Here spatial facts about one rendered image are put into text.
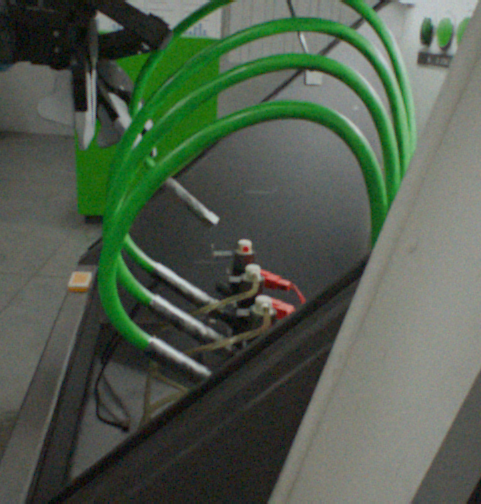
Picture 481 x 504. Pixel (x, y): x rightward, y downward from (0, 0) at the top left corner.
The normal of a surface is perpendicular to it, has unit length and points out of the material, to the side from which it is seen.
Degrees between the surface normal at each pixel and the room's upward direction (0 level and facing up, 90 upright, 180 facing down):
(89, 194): 90
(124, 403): 0
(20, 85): 90
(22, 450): 0
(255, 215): 90
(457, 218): 76
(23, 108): 90
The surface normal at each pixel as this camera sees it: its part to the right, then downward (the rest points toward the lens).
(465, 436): -0.95, -0.24
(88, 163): 0.11, 0.37
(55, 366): 0.06, -0.93
